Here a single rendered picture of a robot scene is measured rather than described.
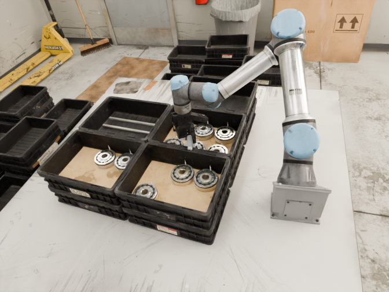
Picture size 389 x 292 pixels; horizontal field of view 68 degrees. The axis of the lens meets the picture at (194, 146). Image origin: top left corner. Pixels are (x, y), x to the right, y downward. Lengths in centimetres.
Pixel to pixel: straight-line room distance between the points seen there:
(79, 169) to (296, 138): 99
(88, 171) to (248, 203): 76
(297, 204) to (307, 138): 30
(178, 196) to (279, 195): 41
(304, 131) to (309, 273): 52
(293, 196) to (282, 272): 28
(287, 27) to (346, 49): 282
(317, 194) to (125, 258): 79
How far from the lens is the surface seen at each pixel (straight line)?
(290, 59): 112
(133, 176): 126
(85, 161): 151
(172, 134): 150
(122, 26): 468
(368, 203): 239
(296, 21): 115
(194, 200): 120
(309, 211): 125
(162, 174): 131
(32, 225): 157
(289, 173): 118
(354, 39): 393
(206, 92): 114
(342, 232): 134
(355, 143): 279
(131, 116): 169
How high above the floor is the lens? 180
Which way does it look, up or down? 43 degrees down
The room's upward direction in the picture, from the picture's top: 8 degrees counter-clockwise
